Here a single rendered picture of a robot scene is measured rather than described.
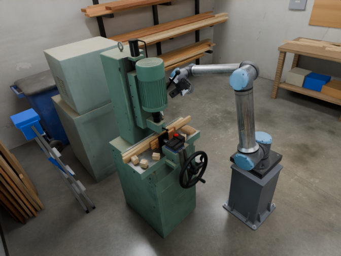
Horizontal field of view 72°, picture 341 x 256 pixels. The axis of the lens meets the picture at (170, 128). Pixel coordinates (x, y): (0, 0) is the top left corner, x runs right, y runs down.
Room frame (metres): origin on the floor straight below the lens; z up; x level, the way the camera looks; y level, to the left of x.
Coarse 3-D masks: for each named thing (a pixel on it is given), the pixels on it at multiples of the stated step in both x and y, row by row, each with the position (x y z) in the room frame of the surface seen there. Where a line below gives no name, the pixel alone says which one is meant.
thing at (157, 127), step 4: (148, 120) 1.41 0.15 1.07; (152, 120) 1.40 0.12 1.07; (160, 120) 1.39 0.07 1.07; (148, 124) 1.41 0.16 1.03; (152, 124) 1.38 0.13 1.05; (156, 124) 1.35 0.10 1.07; (160, 124) 1.35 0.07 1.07; (164, 124) 1.37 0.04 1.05; (152, 128) 1.38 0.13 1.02; (156, 128) 1.35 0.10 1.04; (160, 128) 1.34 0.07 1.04; (156, 132) 1.35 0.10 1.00; (160, 132) 1.34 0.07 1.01
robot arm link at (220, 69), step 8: (192, 64) 1.84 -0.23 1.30; (224, 64) 1.58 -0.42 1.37; (232, 64) 1.52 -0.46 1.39; (240, 64) 1.45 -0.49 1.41; (256, 64) 1.40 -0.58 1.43; (192, 72) 1.75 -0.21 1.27; (200, 72) 1.68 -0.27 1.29; (208, 72) 1.63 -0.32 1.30; (216, 72) 1.58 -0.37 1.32; (224, 72) 1.53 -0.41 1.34; (232, 72) 1.48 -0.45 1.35
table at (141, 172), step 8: (192, 136) 1.40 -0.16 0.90; (144, 152) 1.26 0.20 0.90; (152, 152) 1.25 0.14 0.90; (160, 152) 1.24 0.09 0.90; (152, 160) 1.17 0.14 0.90; (160, 160) 1.17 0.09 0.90; (168, 160) 1.19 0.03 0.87; (184, 160) 1.19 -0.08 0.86; (128, 168) 1.16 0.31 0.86; (136, 168) 1.11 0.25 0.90; (144, 168) 1.10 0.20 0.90; (152, 168) 1.12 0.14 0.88; (144, 176) 1.07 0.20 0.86
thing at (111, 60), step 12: (108, 60) 1.54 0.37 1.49; (120, 60) 1.46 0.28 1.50; (108, 72) 1.56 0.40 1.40; (120, 72) 1.45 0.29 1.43; (108, 84) 1.60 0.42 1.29; (120, 84) 1.47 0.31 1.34; (120, 96) 1.49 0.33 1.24; (120, 108) 1.52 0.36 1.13; (120, 120) 1.55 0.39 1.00; (132, 120) 1.46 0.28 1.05; (120, 132) 1.59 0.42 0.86; (132, 132) 1.45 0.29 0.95; (144, 132) 1.52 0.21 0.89; (132, 144) 1.48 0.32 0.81
